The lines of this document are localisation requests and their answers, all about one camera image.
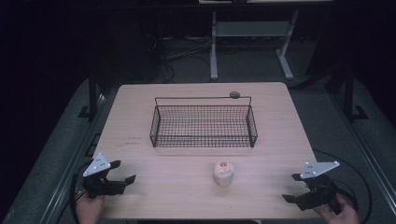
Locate black cable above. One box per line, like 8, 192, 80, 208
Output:
55, 160, 94, 224
312, 148, 374, 224

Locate black metal stand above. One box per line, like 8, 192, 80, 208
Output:
77, 66, 106, 121
341, 64, 370, 123

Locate bundle of floor cables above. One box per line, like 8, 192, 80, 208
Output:
141, 33, 214, 85

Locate person's left hand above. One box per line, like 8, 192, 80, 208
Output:
75, 193, 106, 224

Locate aluminium rail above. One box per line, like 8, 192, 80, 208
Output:
328, 91, 396, 217
38, 91, 120, 224

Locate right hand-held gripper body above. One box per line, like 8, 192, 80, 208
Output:
293, 160, 342, 216

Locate black wire basket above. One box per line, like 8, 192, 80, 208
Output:
148, 95, 259, 148

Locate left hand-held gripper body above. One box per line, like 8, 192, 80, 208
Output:
81, 152, 126, 200

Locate person's right hand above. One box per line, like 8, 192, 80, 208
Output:
313, 192, 361, 224

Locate white metal desk frame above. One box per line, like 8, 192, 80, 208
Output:
209, 9, 301, 81

